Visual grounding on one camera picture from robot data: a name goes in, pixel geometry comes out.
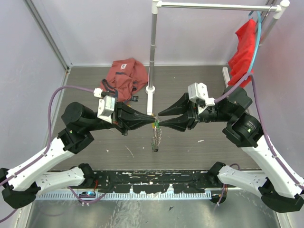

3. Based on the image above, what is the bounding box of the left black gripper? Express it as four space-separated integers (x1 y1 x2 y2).
85 97 156 136

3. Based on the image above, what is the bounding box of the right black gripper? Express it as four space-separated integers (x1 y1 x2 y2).
158 91 234 131

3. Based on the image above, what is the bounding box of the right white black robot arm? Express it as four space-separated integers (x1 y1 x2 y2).
160 83 304 213

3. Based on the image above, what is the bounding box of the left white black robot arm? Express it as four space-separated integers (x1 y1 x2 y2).
0 102 154 209

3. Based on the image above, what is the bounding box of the rust red t-shirt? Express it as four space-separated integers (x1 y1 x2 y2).
100 58 148 104

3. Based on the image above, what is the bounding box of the bright red shirt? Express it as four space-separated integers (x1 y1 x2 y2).
228 22 247 86

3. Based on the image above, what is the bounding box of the light blue clothes hanger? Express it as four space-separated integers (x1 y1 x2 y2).
245 11 262 74

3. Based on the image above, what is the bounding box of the white metal clothes rack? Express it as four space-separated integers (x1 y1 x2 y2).
145 0 290 115

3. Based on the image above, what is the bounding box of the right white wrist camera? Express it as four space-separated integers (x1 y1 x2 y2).
188 83 215 107

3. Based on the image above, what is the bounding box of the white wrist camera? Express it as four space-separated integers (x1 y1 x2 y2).
93 88 116 124
188 83 215 107

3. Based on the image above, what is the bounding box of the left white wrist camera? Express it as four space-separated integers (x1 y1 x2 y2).
93 88 116 124

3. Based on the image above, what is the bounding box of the black mounting base plate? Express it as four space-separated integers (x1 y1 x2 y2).
87 170 223 194

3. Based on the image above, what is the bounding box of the grey slotted cable duct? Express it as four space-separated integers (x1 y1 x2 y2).
37 190 212 200

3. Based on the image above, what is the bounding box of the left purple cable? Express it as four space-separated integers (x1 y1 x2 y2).
0 85 95 219

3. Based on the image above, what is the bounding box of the aluminium frame post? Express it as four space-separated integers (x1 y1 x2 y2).
23 0 71 72

